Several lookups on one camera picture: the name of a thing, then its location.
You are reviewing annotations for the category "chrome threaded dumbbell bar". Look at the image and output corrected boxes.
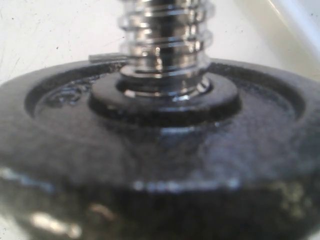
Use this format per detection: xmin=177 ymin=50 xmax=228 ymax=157
xmin=118 ymin=0 xmax=215 ymax=97

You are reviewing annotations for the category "black weight plate end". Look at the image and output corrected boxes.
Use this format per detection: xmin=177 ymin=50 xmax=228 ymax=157
xmin=0 ymin=57 xmax=320 ymax=240

